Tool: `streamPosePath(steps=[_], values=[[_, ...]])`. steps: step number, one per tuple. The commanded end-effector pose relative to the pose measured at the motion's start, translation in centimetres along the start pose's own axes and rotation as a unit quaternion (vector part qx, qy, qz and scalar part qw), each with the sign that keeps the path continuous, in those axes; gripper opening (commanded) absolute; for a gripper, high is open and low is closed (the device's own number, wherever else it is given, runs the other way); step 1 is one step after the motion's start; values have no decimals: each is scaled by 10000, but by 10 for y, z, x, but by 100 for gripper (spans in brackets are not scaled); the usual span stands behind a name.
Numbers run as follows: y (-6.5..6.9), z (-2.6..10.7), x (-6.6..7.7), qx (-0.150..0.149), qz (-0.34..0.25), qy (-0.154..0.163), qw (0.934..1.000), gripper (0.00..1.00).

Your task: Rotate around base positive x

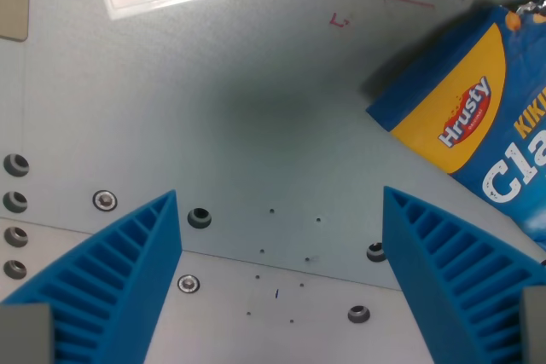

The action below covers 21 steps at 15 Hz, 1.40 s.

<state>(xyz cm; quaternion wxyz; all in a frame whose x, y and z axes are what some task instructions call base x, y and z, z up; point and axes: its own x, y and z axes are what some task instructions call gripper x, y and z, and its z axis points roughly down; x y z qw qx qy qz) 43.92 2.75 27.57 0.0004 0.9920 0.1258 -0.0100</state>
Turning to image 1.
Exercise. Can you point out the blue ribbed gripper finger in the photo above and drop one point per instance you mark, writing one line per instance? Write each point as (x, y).
(460, 279)
(111, 270)

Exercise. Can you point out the silver hex bolt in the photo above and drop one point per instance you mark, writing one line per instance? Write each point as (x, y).
(188, 284)
(105, 200)

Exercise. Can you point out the blue Hrusty snack bag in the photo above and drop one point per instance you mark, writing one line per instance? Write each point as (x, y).
(478, 112)

